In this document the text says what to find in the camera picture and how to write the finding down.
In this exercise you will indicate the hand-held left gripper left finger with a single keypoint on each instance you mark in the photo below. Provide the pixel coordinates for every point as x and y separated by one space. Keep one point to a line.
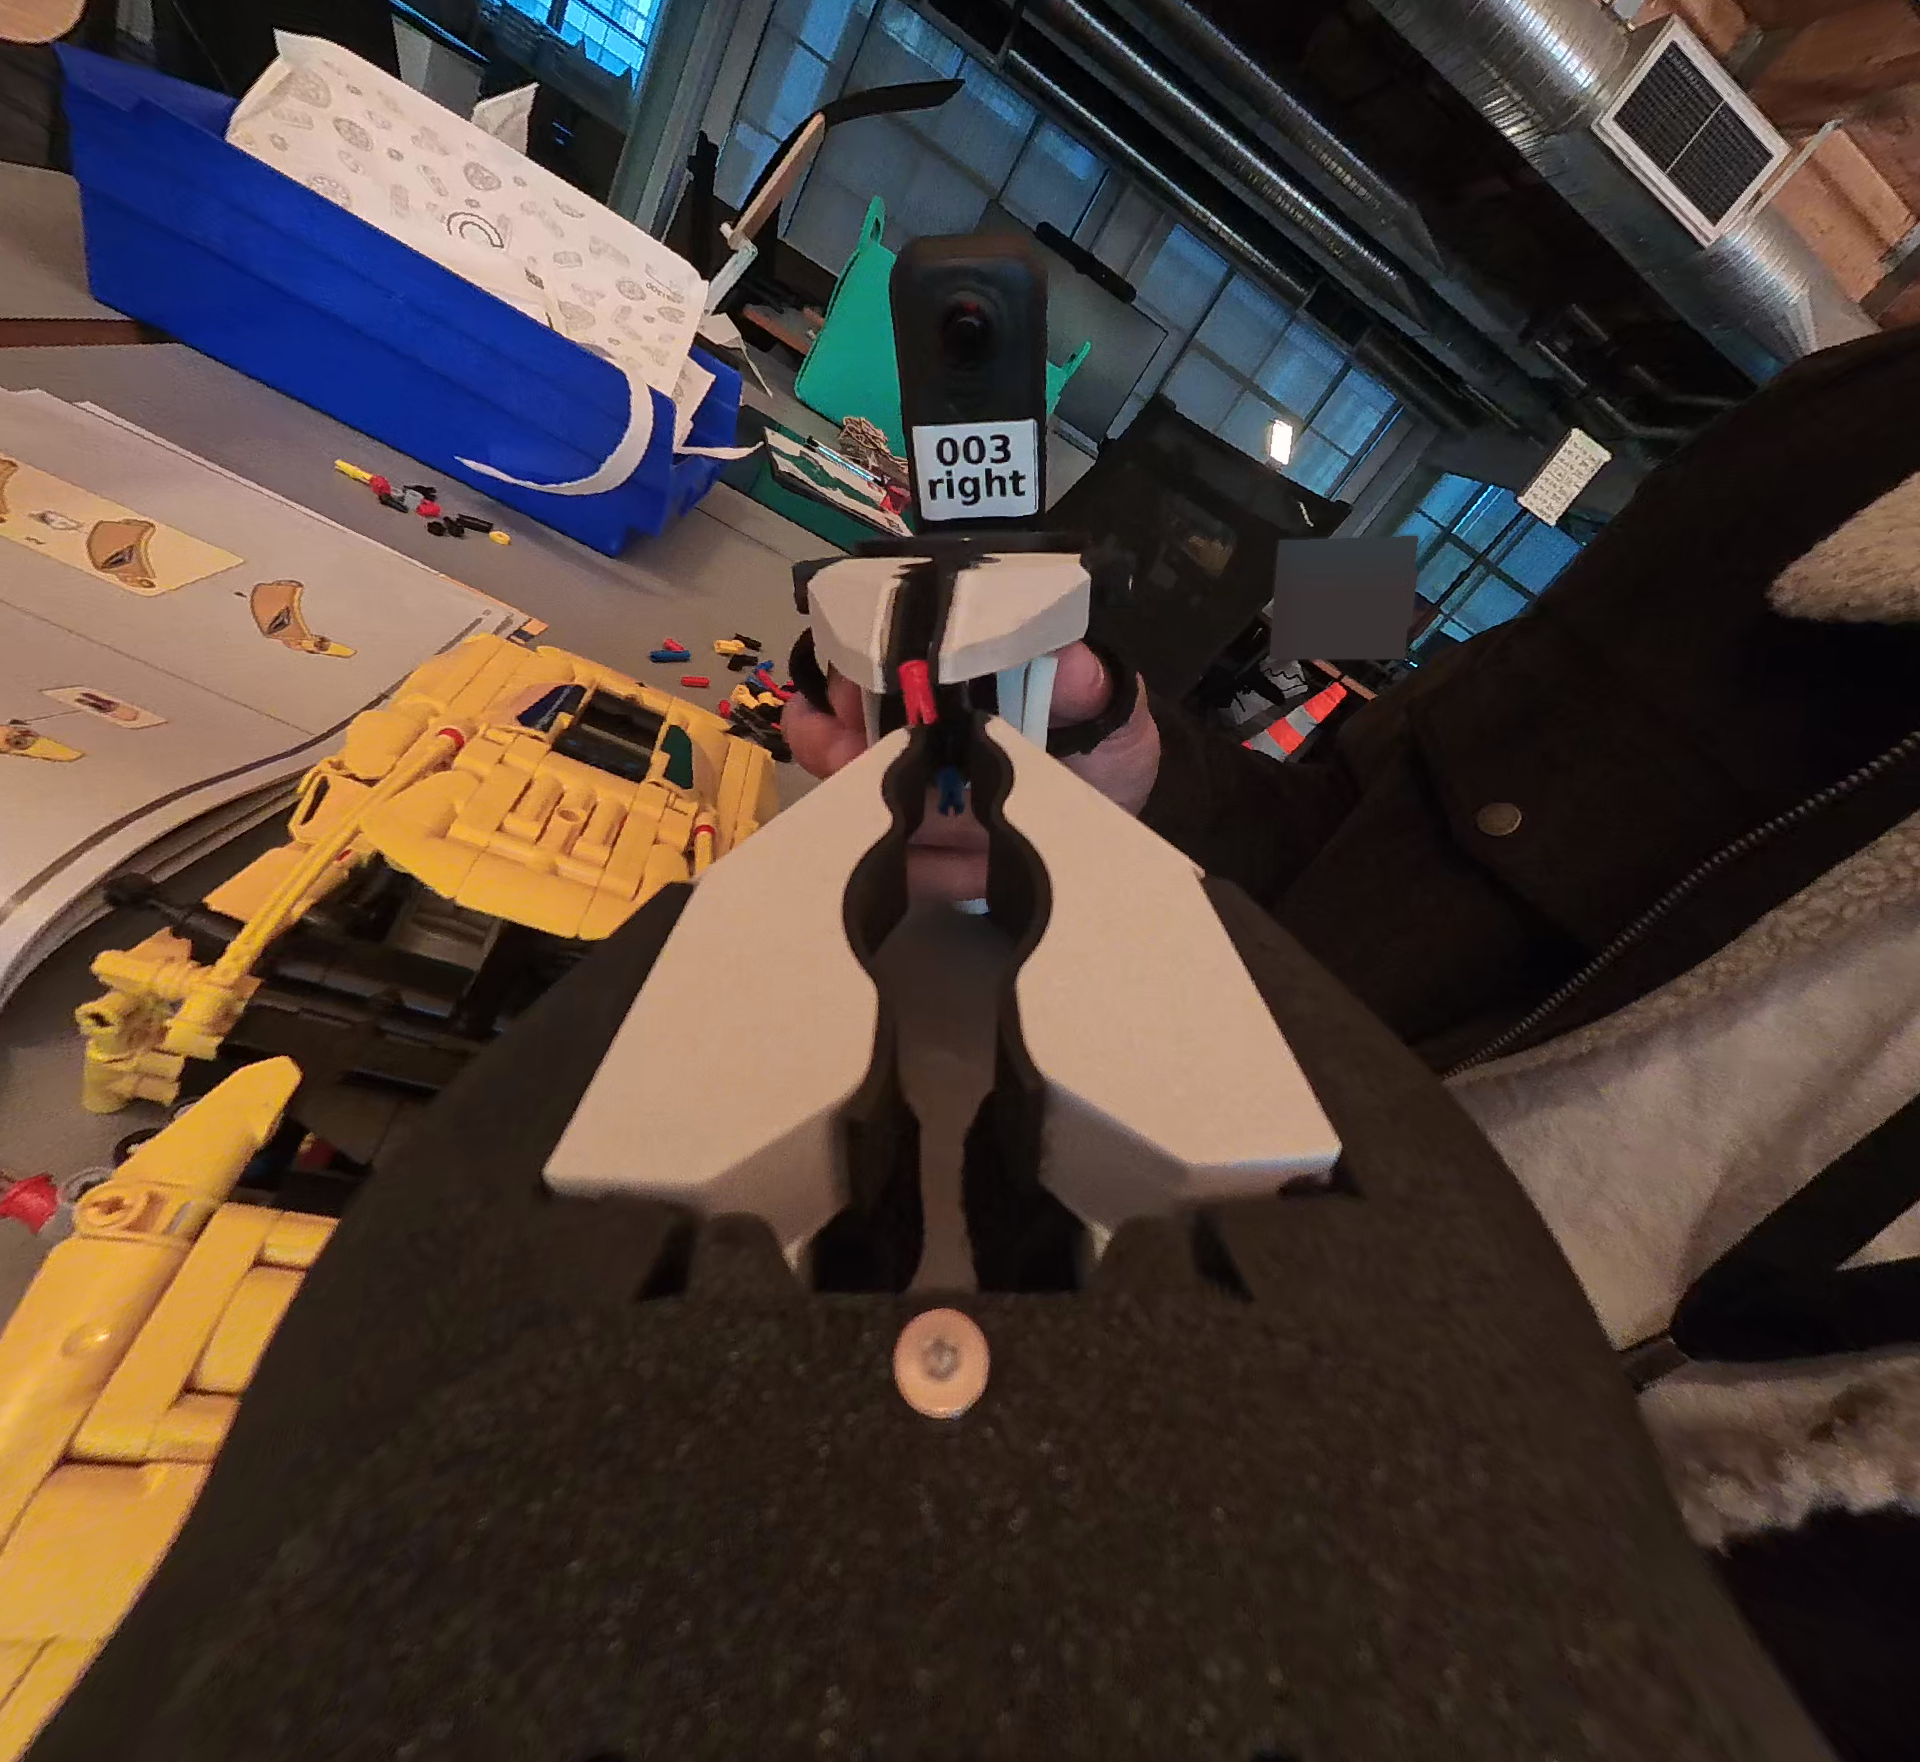
734 1042

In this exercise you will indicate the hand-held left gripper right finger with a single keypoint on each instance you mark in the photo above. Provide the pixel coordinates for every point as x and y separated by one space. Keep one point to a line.
1169 1025

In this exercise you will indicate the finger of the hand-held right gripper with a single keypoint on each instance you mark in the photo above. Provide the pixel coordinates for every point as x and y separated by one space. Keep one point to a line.
864 624
1020 615

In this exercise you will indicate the red pin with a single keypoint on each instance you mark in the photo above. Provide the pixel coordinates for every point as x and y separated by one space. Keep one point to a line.
909 688

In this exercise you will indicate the large printed paper bag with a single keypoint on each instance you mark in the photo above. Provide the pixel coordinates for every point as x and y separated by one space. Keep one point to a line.
449 187

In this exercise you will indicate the blue plastic bin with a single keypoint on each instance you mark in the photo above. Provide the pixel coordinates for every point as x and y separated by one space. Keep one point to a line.
302 291

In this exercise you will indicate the person's right forearm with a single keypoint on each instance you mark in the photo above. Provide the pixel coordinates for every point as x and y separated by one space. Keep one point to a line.
1274 862

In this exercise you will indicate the person's right hand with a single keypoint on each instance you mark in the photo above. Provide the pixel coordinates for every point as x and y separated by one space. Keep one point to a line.
1117 772

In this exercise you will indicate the teal green container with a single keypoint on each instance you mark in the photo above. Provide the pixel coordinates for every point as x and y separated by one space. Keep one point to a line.
856 352

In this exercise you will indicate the cluster of red blue pieces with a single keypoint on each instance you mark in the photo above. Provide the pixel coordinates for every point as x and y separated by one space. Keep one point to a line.
734 684

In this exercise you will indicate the dark green mat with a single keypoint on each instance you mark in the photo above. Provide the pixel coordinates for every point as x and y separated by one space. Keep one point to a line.
782 504

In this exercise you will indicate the small wooden model kit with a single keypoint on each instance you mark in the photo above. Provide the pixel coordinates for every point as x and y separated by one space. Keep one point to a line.
840 457

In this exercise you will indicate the red reflective cloth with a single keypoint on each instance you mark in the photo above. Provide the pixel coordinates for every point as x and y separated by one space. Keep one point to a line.
1297 724

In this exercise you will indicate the yellow toy car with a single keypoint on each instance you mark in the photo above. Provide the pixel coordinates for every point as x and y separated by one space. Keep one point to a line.
523 802

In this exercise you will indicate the cluster of small mixed pins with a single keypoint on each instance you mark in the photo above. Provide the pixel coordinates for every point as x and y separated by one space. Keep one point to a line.
427 510

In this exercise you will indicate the person's fleece-lined jacket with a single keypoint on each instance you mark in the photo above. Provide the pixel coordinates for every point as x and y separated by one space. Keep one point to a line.
1649 818

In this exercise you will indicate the white paper sign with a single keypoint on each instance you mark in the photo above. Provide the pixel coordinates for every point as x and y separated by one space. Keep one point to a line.
1563 472

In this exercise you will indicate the silver ribbed ducts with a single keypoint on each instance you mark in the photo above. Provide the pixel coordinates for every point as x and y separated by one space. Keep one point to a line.
1500 37

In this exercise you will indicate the instruction booklet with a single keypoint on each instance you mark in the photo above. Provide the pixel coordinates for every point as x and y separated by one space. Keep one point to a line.
224 684

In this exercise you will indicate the white vent grille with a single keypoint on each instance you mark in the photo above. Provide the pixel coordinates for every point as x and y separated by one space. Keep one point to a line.
1696 125

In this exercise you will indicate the paned glass wall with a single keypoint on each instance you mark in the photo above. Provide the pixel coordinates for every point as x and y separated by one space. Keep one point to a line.
1202 291

